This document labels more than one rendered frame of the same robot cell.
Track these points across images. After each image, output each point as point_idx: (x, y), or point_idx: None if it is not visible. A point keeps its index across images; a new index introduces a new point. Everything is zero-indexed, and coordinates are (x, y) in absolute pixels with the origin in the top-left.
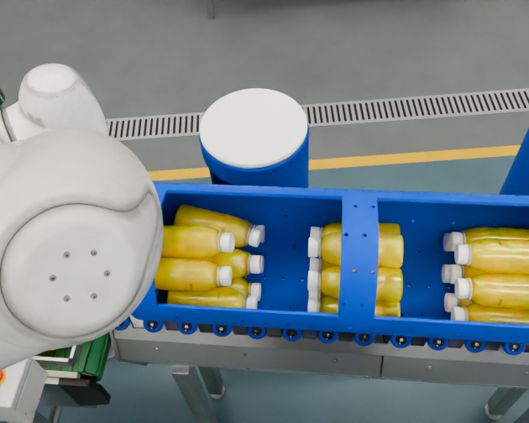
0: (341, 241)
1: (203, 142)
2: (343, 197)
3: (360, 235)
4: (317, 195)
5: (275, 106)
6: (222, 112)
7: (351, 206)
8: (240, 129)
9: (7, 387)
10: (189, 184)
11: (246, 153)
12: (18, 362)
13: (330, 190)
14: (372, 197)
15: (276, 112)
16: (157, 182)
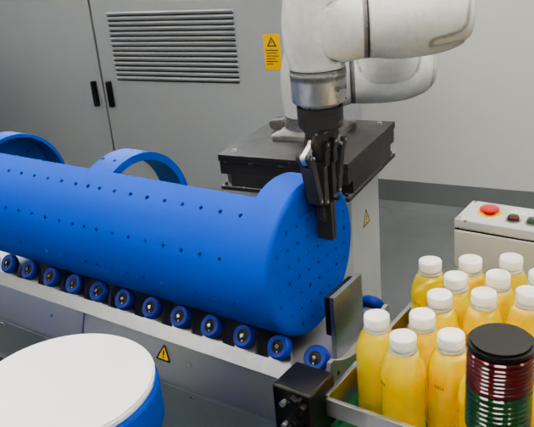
0: (148, 158)
1: (149, 383)
2: (114, 169)
3: (134, 150)
4: (130, 175)
5: (0, 397)
6: (78, 417)
7: (118, 160)
8: (84, 381)
9: (475, 207)
10: (228, 214)
11: (112, 351)
12: (464, 215)
13: (112, 187)
14: (93, 168)
15: (12, 387)
16: (259, 227)
